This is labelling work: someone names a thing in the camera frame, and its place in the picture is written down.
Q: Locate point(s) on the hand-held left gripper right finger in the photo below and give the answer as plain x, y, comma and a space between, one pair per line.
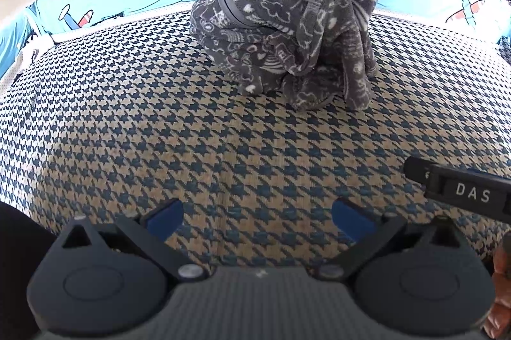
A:
351, 218

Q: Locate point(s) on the dark cloth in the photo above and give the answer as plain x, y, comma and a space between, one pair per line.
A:
20, 264

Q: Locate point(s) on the grey doodle-print fleece garment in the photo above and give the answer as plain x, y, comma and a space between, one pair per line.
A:
287, 12

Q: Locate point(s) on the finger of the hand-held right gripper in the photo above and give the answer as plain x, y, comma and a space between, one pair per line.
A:
416, 170

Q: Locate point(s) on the person's right hand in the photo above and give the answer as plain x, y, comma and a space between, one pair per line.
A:
504, 296

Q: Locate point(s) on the houndstooth sofa mat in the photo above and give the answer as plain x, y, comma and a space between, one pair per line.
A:
159, 132

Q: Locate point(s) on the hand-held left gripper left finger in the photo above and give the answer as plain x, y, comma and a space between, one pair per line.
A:
165, 218

